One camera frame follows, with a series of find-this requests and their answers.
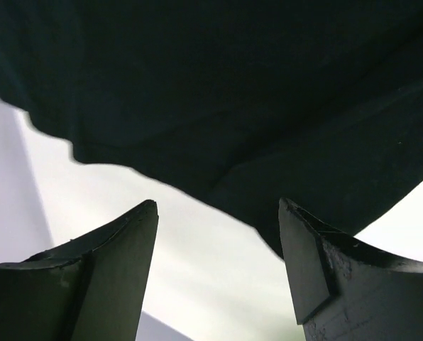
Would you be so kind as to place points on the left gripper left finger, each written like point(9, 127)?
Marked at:
point(90, 288)

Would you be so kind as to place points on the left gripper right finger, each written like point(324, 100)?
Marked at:
point(345, 289)

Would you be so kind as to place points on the black t shirt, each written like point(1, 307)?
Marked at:
point(236, 103)

